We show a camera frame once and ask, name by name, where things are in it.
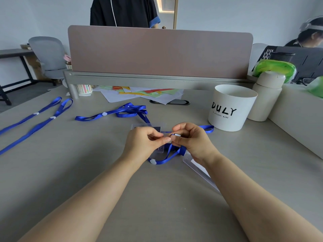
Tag black mesh chair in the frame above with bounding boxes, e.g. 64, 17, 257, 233
256, 45, 323, 84

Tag person's right hand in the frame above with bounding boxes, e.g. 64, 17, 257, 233
171, 122, 222, 166

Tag striped paper cup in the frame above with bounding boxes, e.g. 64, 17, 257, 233
76, 84, 93, 95

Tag grey office chair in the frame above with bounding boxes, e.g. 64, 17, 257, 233
28, 36, 67, 86

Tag black-legged side desk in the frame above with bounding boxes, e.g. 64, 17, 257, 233
0, 48, 37, 106

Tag light wooden door frame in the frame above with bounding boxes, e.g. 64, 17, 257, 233
154, 0, 179, 30

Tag white bucket with black lettering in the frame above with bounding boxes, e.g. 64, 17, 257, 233
208, 84, 258, 132

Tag white side partition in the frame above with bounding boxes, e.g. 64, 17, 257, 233
267, 83, 323, 160

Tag pink-brown desk divider panel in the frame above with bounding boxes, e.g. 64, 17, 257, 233
68, 25, 253, 79

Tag person's left hand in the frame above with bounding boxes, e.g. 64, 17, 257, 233
121, 127, 172, 166

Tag person's right forearm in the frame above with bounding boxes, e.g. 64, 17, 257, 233
202, 152, 323, 242

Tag person's left forearm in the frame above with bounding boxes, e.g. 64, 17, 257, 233
18, 156, 142, 242

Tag clear badge holder blue insert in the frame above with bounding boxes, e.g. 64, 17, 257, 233
131, 123, 167, 154

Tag white paper sheets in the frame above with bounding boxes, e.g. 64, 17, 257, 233
93, 86, 184, 105

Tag white headset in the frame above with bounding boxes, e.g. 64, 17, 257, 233
299, 16, 323, 32

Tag cardboard box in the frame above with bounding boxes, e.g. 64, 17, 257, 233
20, 44, 52, 82

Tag cream bottle with lid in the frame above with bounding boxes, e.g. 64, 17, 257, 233
247, 71, 286, 122

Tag green plastic bag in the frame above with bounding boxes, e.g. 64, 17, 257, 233
306, 76, 323, 99

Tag blue lanyard with white clip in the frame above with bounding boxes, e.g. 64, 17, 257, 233
148, 125, 214, 166

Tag pile of coloured paper sheets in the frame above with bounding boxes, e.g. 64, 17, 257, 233
98, 86, 181, 98

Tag white cable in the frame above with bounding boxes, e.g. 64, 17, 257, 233
110, 0, 118, 27

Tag clear empty badge holder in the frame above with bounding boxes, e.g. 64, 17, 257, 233
183, 151, 220, 192

